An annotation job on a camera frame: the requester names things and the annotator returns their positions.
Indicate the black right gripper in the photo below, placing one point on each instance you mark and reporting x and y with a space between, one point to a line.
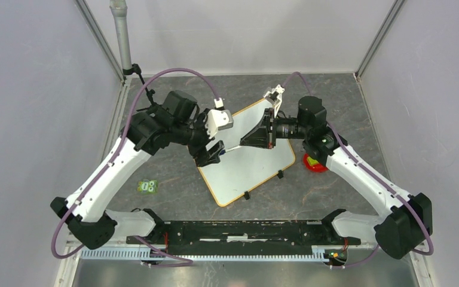
260 136

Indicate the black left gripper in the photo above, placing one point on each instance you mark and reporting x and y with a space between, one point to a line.
202 156

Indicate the yellow framed whiteboard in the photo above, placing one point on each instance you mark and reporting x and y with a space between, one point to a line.
246 168

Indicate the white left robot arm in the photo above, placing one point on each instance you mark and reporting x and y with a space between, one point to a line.
178 120

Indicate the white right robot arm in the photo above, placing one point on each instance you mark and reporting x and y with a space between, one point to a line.
403 223

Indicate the red bowl with green block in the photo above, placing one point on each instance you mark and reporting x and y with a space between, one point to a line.
313 165

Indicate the green owl eraser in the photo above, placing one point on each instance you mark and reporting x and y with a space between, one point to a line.
147 186

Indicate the grey vertical pole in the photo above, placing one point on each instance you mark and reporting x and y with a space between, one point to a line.
119 11

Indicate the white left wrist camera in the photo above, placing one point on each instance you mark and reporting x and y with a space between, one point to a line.
218 119

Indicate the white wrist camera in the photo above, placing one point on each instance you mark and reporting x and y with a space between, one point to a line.
218 119
275 97

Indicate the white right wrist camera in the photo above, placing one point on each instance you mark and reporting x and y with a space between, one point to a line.
275 97

